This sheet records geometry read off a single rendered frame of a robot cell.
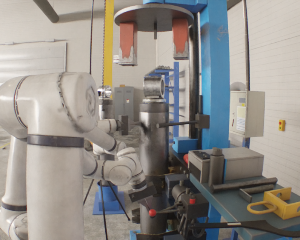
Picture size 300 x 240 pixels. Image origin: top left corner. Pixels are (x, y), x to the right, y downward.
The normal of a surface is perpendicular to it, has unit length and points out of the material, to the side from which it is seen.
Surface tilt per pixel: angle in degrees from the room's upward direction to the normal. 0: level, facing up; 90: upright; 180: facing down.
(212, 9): 90
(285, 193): 90
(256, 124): 90
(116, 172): 91
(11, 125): 138
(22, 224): 9
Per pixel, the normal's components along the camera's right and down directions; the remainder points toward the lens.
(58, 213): 0.38, -0.08
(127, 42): -0.23, 0.11
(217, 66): 0.15, 0.11
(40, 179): -0.09, -0.11
